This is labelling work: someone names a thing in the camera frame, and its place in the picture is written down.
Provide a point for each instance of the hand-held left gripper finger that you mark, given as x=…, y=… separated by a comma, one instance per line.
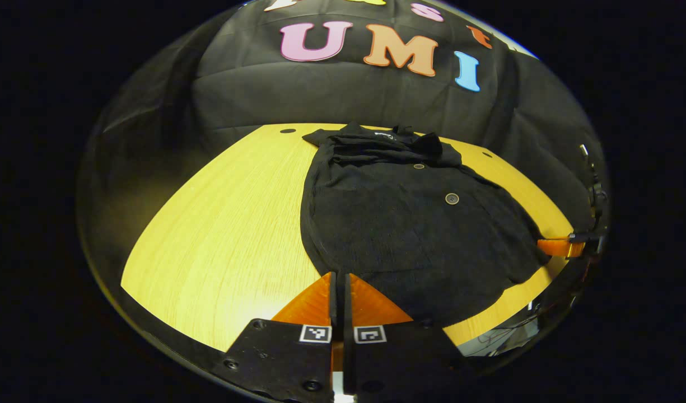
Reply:
x=334, y=305
x=348, y=308

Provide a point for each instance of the black buttoned jacket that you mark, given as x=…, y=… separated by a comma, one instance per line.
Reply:
x=410, y=235

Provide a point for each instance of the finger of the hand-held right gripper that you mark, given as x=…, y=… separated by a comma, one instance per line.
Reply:
x=555, y=247

